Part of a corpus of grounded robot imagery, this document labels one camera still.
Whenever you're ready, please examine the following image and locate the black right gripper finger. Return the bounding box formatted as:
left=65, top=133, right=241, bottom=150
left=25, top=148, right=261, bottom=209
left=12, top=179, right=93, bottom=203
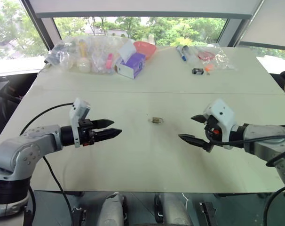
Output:
left=178, top=134, right=209, bottom=149
left=190, top=114, right=207, bottom=125

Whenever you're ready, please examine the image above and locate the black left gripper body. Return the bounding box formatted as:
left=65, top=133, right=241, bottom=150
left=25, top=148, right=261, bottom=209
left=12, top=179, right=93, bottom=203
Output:
left=78, top=119, right=96, bottom=147

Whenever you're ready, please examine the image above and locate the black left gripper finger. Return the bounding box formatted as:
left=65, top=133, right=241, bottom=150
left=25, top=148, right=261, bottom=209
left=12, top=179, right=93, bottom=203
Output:
left=94, top=128, right=123, bottom=142
left=90, top=118, right=115, bottom=130

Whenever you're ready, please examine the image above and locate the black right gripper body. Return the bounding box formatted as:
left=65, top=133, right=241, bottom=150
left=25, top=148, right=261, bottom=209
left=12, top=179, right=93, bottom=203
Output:
left=203, top=115, right=224, bottom=153

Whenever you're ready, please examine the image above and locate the white round bulb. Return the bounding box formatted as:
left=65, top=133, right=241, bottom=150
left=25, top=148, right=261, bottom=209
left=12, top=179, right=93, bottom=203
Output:
left=76, top=57, right=91, bottom=74

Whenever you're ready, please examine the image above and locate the small clear plastic bag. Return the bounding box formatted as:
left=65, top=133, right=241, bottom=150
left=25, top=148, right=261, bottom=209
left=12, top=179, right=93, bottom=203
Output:
left=191, top=44, right=235, bottom=72

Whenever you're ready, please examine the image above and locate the pink small item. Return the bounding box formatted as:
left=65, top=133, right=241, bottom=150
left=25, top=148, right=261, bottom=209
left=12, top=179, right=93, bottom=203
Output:
left=105, top=53, right=114, bottom=69

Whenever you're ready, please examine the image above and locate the purple and white box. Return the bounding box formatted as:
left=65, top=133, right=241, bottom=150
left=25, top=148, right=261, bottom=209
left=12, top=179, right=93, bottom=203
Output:
left=114, top=52, right=147, bottom=80

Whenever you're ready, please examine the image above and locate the large clear plastic bag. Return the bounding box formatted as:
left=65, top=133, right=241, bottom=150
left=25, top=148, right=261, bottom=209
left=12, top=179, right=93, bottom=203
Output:
left=44, top=35, right=134, bottom=75

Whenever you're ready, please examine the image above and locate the blue marker pen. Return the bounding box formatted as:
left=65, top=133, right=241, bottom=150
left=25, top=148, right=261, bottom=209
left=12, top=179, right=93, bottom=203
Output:
left=175, top=46, right=188, bottom=63

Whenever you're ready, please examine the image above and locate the silver rounded robot leg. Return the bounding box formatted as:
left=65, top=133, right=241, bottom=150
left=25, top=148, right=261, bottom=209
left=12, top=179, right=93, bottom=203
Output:
left=96, top=191, right=129, bottom=226
left=154, top=192, right=193, bottom=226

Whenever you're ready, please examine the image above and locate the yellow bottle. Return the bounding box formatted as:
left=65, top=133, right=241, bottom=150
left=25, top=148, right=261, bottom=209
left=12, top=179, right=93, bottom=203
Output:
left=78, top=39, right=88, bottom=59

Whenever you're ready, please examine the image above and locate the pink plastic bowl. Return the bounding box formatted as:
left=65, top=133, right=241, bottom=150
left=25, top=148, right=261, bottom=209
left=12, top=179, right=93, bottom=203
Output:
left=133, top=40, right=158, bottom=61

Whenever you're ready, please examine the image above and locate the dark office chair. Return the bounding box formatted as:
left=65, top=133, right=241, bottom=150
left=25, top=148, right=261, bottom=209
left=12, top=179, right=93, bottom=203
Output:
left=0, top=63, right=39, bottom=146

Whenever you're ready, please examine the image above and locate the white roller blind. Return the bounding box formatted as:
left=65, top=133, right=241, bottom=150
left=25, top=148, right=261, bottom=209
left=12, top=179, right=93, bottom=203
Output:
left=238, top=0, right=285, bottom=49
left=27, top=0, right=263, bottom=15

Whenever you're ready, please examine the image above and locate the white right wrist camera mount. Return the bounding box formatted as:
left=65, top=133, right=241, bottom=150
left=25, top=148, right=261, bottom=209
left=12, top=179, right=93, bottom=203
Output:
left=202, top=98, right=238, bottom=150

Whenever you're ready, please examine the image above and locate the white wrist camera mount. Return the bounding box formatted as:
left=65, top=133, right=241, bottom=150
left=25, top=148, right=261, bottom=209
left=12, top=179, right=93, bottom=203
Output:
left=69, top=97, right=92, bottom=148
left=202, top=98, right=238, bottom=150

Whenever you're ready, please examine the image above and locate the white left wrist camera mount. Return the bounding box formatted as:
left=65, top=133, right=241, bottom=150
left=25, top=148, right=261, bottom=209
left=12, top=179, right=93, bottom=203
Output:
left=69, top=97, right=92, bottom=148

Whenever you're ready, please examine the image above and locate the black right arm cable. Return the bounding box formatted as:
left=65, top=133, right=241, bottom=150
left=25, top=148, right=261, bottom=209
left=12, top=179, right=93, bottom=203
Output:
left=209, top=134, right=285, bottom=168

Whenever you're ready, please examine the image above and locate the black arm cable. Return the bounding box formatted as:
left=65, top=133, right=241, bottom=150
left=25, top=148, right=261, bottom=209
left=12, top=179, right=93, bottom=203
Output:
left=209, top=134, right=285, bottom=168
left=19, top=102, right=75, bottom=226

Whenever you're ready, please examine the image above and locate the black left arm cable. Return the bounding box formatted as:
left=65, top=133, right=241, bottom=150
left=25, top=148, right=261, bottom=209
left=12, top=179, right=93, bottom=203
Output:
left=19, top=102, right=75, bottom=226

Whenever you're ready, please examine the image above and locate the black bracket under table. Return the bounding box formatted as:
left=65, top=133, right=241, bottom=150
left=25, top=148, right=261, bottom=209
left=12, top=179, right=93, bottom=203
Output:
left=198, top=201, right=219, bottom=226
left=71, top=206, right=87, bottom=226

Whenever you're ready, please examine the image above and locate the black lower body cable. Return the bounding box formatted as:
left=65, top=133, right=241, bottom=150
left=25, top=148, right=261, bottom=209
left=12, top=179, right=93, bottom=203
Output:
left=262, top=186, right=285, bottom=226

